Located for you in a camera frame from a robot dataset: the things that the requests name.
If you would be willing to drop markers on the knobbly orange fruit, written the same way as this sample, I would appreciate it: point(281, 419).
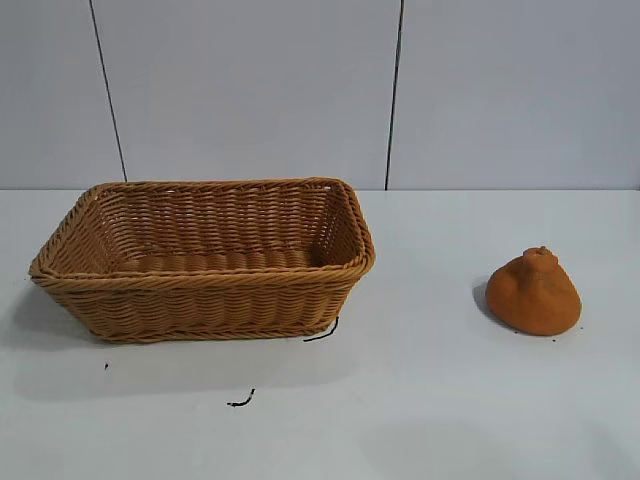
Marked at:
point(535, 295)

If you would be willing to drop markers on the brown woven wicker basket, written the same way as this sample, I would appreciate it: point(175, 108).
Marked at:
point(210, 297)

